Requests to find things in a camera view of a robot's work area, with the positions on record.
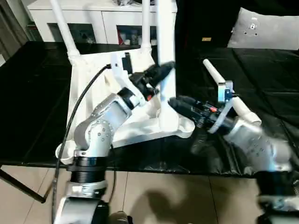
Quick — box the white plastic table leg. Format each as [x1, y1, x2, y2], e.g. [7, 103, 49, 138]
[49, 0, 81, 58]
[155, 0, 179, 133]
[140, 0, 152, 53]
[202, 58, 262, 126]

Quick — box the white plastic table top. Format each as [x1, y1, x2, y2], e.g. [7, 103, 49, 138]
[55, 45, 196, 164]

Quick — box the black speaker with gold label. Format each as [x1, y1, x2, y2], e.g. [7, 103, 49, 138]
[175, 0, 241, 49]

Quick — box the white sideboard with glass doors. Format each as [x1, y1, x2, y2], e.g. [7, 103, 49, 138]
[27, 0, 177, 46]

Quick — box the black work mat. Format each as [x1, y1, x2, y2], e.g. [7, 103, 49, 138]
[0, 41, 299, 179]

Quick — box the grey cushion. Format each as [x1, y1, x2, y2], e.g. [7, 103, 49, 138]
[228, 7, 299, 50]

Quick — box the dark round robot body part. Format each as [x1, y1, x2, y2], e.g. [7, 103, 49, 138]
[108, 211, 134, 224]

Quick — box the grey curtain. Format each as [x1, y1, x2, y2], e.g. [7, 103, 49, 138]
[0, 0, 31, 61]

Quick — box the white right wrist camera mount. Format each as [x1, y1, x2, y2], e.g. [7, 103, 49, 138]
[207, 80, 235, 133]

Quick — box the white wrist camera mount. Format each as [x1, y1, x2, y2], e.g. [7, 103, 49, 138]
[207, 80, 235, 133]
[109, 52, 145, 108]

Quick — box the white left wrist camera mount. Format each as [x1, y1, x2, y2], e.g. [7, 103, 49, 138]
[109, 52, 145, 108]

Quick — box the black metal frame leg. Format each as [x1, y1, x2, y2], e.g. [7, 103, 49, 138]
[0, 164, 54, 203]

